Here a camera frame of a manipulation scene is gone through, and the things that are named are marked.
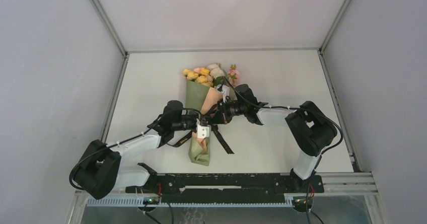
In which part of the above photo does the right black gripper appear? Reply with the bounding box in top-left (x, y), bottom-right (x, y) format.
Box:
top-left (209, 97), bottom-right (247, 124)

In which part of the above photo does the pink rose stem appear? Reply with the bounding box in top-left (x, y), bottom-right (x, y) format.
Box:
top-left (228, 64), bottom-right (241, 87)

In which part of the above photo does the green orange wrapping paper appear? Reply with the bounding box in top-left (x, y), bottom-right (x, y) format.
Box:
top-left (185, 81), bottom-right (222, 166)

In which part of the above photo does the black printed ribbon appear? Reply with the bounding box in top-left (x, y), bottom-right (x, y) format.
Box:
top-left (168, 117), bottom-right (234, 154)

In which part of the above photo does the yellow flower stem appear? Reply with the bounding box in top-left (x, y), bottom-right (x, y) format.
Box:
top-left (182, 67), bottom-right (214, 87)

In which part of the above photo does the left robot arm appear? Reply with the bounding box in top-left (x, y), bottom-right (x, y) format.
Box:
top-left (68, 100), bottom-right (209, 200)

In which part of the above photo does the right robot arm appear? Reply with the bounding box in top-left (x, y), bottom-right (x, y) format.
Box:
top-left (206, 84), bottom-right (343, 192)

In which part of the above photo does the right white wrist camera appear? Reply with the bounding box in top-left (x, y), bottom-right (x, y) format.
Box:
top-left (216, 84), bottom-right (230, 103)

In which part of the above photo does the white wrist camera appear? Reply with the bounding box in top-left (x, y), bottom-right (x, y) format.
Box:
top-left (196, 124), bottom-right (211, 139)
top-left (216, 84), bottom-right (230, 103)

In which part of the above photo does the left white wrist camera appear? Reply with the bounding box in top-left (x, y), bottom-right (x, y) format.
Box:
top-left (196, 124), bottom-right (211, 139)

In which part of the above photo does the black mounting rail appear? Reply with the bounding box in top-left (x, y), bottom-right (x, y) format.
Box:
top-left (125, 173), bottom-right (325, 203)

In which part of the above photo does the white cable duct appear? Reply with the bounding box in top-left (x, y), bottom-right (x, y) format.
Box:
top-left (87, 196), bottom-right (294, 207)

